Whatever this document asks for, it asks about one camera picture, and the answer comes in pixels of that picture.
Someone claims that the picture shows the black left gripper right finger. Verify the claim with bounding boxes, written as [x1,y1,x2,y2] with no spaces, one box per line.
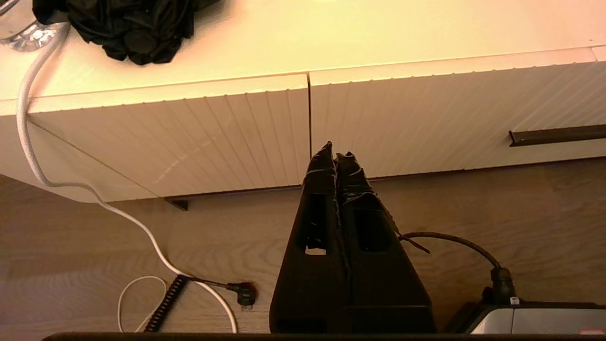
[335,152,437,333]

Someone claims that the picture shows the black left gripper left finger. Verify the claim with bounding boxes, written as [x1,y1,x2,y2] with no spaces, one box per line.
[269,141,352,333]

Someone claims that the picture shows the white pull-out drawer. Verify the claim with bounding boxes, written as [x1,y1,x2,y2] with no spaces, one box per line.
[509,45,606,164]

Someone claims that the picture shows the white TV cabinet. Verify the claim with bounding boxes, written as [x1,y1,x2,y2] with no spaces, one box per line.
[0,0,606,204]

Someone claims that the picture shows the black crumpled cloth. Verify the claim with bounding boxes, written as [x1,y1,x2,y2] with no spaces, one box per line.
[32,0,221,66]

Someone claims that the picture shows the clear glass dish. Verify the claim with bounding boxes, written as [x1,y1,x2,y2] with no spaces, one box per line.
[0,0,67,53]

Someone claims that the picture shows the black floor cable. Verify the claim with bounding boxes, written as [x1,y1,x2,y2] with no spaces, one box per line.
[400,231,517,305]

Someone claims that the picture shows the black coiled cable with plug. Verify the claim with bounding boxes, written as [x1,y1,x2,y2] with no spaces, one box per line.
[143,274,258,333]

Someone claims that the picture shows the thin white cable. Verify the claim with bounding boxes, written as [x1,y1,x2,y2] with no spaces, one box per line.
[117,276,169,333]

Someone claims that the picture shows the thick white cable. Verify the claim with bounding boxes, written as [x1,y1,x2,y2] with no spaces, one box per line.
[16,23,238,333]

